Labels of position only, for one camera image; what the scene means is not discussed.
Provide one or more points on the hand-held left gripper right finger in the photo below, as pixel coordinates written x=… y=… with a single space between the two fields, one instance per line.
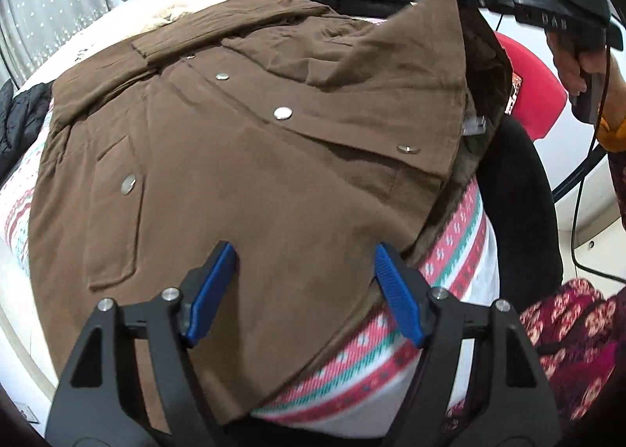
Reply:
x=398 y=295

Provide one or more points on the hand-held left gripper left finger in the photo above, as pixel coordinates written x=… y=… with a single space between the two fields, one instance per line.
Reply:
x=212 y=290

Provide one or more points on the brown jacket with fleece collar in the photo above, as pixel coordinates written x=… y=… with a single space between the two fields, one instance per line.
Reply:
x=244 y=158

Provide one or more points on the person's right forearm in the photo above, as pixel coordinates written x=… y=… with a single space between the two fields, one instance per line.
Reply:
x=617 y=131

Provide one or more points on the person's right hand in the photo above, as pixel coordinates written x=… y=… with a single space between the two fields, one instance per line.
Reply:
x=567 y=68

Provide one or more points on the red chair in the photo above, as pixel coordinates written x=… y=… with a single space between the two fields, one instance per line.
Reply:
x=533 y=90

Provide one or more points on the patterned knit blanket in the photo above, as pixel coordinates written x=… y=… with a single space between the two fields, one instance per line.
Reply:
x=352 y=378

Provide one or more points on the maroon floral pants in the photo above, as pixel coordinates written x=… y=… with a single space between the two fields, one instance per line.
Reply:
x=577 y=344

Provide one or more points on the white bed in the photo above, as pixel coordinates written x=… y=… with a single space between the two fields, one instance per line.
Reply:
x=122 y=21

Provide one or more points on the grey starred curtain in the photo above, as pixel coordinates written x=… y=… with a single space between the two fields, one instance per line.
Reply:
x=54 y=2

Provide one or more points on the white wall socket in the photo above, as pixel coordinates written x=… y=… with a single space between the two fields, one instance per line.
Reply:
x=27 y=411

